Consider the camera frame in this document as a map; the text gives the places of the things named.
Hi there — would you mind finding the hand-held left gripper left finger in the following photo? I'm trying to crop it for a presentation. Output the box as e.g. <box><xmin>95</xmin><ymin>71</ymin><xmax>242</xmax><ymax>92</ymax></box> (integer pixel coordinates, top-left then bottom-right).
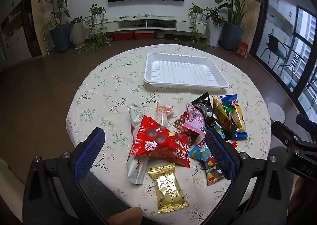
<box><xmin>22</xmin><ymin>127</ymin><xmax>112</xmax><ymax>225</ymax></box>

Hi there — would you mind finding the white television cabinet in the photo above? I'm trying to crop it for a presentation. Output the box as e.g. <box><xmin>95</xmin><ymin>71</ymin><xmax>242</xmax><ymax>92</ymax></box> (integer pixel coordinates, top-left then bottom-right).
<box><xmin>99</xmin><ymin>15</ymin><xmax>209</xmax><ymax>35</ymax></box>

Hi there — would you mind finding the sliding glass door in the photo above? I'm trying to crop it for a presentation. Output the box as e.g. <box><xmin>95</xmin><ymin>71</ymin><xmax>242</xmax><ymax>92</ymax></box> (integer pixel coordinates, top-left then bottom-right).
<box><xmin>250</xmin><ymin>0</ymin><xmax>317</xmax><ymax>116</ymax></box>

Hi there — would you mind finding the trailing vine plant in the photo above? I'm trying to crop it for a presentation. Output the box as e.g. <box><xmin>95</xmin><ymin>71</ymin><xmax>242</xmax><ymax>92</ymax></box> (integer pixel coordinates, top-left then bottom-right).
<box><xmin>79</xmin><ymin>4</ymin><xmax>112</xmax><ymax>53</ymax></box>

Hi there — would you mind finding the person's left hand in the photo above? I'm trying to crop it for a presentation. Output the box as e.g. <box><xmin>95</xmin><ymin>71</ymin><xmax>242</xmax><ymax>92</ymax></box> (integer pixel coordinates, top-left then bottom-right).
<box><xmin>106</xmin><ymin>206</ymin><xmax>143</xmax><ymax>225</ymax></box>

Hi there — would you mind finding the dark red patterned packet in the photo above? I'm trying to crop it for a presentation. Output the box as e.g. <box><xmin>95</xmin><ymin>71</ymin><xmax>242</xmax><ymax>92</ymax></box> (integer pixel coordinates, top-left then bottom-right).
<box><xmin>173</xmin><ymin>112</ymin><xmax>193</xmax><ymax>146</ymax></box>

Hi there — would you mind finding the metal balcony table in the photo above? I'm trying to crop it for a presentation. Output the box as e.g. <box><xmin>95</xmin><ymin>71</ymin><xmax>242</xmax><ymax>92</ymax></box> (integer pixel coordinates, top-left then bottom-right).
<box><xmin>277</xmin><ymin>43</ymin><xmax>307</xmax><ymax>87</ymax></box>

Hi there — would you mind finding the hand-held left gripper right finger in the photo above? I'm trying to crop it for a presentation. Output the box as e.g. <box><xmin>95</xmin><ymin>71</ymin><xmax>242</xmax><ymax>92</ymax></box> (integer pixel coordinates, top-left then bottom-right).
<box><xmin>202</xmin><ymin>128</ymin><xmax>289</xmax><ymax>225</ymax></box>

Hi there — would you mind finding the blue cartoon snack packet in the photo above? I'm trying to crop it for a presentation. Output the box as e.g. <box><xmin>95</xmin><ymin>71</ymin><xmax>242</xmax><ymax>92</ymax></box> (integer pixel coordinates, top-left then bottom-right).
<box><xmin>189</xmin><ymin>126</ymin><xmax>225</xmax><ymax>186</ymax></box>

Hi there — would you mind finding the big-leaf plant grey pot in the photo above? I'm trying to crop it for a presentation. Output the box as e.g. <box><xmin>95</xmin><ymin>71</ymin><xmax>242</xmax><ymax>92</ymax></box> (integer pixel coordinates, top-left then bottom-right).
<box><xmin>202</xmin><ymin>0</ymin><xmax>264</xmax><ymax>51</ymax></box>

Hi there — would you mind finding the red gift bag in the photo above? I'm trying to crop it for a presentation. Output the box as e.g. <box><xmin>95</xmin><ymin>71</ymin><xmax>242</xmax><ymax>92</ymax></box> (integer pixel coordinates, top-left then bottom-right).
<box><xmin>235</xmin><ymin>42</ymin><xmax>249</xmax><ymax>59</ymax></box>

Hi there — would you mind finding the tall tree plant grey pot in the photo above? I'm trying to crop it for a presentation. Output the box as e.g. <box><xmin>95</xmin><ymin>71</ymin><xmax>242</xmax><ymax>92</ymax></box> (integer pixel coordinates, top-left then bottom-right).
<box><xmin>37</xmin><ymin>0</ymin><xmax>73</xmax><ymax>53</ymax></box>

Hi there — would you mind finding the gold foil packet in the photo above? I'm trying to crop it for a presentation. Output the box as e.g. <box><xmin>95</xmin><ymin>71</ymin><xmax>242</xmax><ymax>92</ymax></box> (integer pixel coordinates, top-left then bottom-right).
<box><xmin>148</xmin><ymin>163</ymin><xmax>190</xmax><ymax>215</ymax></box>

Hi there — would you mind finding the large red snack bag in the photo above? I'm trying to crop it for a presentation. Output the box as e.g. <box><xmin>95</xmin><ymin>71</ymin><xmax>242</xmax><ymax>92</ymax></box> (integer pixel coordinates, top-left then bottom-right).
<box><xmin>130</xmin><ymin>115</ymin><xmax>192</xmax><ymax>169</ymax></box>

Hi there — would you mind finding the long white silver packet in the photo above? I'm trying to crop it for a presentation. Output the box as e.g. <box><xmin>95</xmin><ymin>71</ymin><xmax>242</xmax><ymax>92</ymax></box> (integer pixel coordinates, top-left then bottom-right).
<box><xmin>127</xmin><ymin>103</ymin><xmax>149</xmax><ymax>185</ymax></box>

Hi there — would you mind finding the white wardrobe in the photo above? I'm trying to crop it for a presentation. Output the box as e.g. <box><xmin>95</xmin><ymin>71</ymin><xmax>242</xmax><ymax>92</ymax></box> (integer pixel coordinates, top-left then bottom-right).
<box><xmin>0</xmin><ymin>0</ymin><xmax>34</xmax><ymax>69</ymax></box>

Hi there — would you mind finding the white plastic tray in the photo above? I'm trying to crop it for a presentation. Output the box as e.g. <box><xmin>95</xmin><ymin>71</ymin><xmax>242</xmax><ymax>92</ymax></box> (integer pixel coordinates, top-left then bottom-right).
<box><xmin>144</xmin><ymin>53</ymin><xmax>230</xmax><ymax>89</ymax></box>

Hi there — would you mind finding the plant in white ribbed pot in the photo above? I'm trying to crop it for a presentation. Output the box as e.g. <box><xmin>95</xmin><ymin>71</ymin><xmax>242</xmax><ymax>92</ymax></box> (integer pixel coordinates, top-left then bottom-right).
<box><xmin>69</xmin><ymin>16</ymin><xmax>86</xmax><ymax>47</ymax></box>

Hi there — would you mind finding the pink snack packet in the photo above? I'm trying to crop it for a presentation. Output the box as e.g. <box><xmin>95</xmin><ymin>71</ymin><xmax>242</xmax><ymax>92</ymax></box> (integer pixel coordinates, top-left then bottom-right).
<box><xmin>184</xmin><ymin>103</ymin><xmax>207</xmax><ymax>137</ymax></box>

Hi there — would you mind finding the orange cartoon snack packet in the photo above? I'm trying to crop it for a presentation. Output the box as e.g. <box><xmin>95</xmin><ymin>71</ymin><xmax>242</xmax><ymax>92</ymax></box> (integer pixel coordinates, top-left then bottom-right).
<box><xmin>212</xmin><ymin>97</ymin><xmax>236</xmax><ymax>140</ymax></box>

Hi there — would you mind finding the black balcony chair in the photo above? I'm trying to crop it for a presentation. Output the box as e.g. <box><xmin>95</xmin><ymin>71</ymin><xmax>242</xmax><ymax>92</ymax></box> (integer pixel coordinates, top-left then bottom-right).
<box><xmin>260</xmin><ymin>34</ymin><xmax>289</xmax><ymax>67</ymax></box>

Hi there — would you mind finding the plant in tall white pot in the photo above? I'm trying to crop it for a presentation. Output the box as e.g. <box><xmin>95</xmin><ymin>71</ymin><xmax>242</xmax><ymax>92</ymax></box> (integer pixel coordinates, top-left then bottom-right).
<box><xmin>204</xmin><ymin>8</ymin><xmax>226</xmax><ymax>48</ymax></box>

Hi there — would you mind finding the clear orange-print packet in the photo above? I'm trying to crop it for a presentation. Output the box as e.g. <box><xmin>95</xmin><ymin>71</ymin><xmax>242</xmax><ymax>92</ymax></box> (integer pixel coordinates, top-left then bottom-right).
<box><xmin>156</xmin><ymin>104</ymin><xmax>174</xmax><ymax>130</ymax></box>

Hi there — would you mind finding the green snack packet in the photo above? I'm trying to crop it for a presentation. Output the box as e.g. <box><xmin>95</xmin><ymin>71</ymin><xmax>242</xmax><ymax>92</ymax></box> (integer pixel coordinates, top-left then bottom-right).
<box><xmin>221</xmin><ymin>101</ymin><xmax>234</xmax><ymax>116</ymax></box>

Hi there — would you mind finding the black snack packet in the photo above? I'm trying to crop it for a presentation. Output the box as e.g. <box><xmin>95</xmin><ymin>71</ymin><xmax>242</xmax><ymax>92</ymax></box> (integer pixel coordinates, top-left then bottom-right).
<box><xmin>191</xmin><ymin>92</ymin><xmax>220</xmax><ymax>129</ymax></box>

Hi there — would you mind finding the person's right forearm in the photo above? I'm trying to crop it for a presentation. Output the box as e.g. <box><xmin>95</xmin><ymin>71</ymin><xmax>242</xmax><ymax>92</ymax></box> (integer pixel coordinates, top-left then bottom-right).
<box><xmin>290</xmin><ymin>175</ymin><xmax>317</xmax><ymax>225</ymax></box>

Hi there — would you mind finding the blue packet with yellow cake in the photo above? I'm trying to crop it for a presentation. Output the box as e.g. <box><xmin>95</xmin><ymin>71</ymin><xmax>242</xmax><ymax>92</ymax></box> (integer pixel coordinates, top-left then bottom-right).
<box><xmin>220</xmin><ymin>94</ymin><xmax>248</xmax><ymax>140</ymax></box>

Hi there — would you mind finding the beige curtain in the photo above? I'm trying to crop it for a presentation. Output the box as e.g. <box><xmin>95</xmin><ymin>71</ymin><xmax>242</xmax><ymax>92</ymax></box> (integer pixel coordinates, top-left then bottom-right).
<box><xmin>244</xmin><ymin>0</ymin><xmax>263</xmax><ymax>53</ymax></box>

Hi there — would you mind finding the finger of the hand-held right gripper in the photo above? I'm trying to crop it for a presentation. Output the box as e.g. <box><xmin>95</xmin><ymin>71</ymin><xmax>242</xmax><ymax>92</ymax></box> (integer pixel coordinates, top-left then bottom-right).
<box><xmin>271</xmin><ymin>120</ymin><xmax>310</xmax><ymax>152</ymax></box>
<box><xmin>296</xmin><ymin>114</ymin><xmax>317</xmax><ymax>131</ymax></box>

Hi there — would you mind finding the hanging vine plant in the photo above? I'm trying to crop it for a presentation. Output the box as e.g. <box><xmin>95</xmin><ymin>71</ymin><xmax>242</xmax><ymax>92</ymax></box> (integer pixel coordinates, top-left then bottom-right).
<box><xmin>175</xmin><ymin>4</ymin><xmax>211</xmax><ymax>50</ymax></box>

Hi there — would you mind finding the round table with floral cloth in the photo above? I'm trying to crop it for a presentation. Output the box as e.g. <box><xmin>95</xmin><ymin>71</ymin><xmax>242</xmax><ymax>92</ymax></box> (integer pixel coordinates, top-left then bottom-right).
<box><xmin>66</xmin><ymin>44</ymin><xmax>271</xmax><ymax>225</ymax></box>

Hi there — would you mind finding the red storage box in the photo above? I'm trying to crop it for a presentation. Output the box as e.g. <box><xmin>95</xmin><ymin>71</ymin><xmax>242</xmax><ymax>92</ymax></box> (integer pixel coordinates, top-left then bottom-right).
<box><xmin>113</xmin><ymin>31</ymin><xmax>133</xmax><ymax>41</ymax></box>
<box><xmin>135</xmin><ymin>30</ymin><xmax>155</xmax><ymax>40</ymax></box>

